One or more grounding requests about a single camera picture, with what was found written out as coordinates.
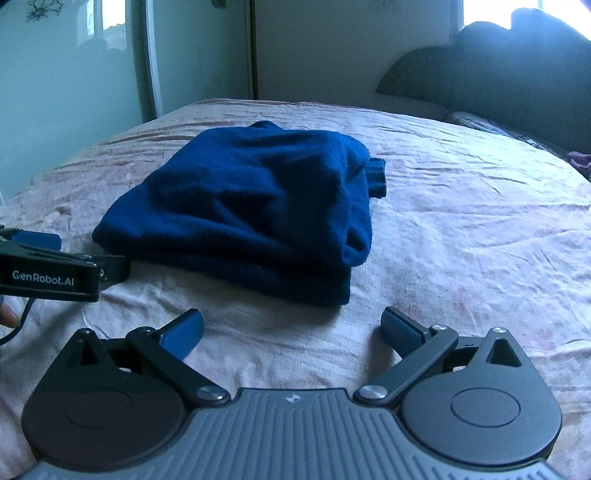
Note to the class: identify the dark blue knit sweater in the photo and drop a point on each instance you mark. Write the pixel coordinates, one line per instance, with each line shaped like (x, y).
(249, 212)

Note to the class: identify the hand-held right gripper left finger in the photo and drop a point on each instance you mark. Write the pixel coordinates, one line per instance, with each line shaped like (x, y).
(184, 331)

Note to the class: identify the green glass wardrobe door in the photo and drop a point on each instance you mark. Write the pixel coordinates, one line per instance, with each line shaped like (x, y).
(69, 83)

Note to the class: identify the pink bedsheet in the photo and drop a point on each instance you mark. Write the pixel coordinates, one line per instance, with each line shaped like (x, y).
(461, 240)

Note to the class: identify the window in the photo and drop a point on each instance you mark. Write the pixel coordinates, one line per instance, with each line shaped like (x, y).
(489, 11)

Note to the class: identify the person's left hand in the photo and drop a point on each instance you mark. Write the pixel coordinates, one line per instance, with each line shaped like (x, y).
(8, 316)

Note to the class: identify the purple cloth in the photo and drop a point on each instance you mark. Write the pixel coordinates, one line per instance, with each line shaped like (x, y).
(581, 161)

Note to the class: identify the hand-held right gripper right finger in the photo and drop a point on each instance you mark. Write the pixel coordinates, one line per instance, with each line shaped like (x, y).
(396, 330)

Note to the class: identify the patterned blanket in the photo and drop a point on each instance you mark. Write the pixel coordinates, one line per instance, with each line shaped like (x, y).
(489, 127)

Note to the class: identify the dark upholstered headboard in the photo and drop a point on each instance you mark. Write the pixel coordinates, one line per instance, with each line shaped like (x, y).
(508, 69)

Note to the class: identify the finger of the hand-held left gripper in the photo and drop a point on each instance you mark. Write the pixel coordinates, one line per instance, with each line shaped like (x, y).
(115, 271)
(39, 241)

